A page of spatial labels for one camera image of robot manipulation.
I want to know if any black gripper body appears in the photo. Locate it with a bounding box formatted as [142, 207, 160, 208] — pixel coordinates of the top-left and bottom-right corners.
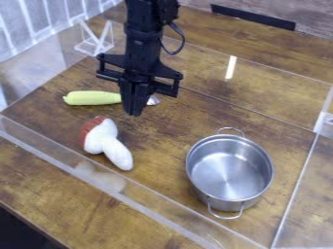
[97, 31, 184, 97]

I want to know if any clear acrylic wall panel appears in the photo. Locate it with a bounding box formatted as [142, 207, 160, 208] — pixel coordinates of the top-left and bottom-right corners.
[272, 87, 333, 249]

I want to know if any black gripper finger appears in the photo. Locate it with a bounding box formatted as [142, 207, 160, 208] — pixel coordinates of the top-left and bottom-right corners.
[130, 83, 153, 117]
[120, 79, 136, 115]

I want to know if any white red plush mushroom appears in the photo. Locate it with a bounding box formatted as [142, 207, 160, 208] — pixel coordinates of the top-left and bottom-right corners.
[79, 116, 134, 170]

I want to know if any clear acrylic triangle stand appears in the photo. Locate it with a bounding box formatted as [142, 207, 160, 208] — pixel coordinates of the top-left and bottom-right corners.
[74, 20, 116, 56]

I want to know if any black cable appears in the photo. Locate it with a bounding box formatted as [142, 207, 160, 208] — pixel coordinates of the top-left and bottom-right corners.
[158, 20, 188, 56]

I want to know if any black bar on table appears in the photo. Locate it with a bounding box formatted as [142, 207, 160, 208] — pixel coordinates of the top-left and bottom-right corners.
[212, 4, 297, 31]

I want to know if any yellow handled metal spoon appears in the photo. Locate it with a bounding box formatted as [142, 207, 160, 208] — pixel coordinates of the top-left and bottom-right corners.
[62, 89, 162, 107]

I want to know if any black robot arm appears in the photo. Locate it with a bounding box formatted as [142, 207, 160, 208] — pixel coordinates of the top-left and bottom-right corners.
[97, 0, 185, 117]

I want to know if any silver metal pot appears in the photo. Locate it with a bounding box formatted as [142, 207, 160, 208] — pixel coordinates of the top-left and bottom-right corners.
[185, 127, 275, 220]

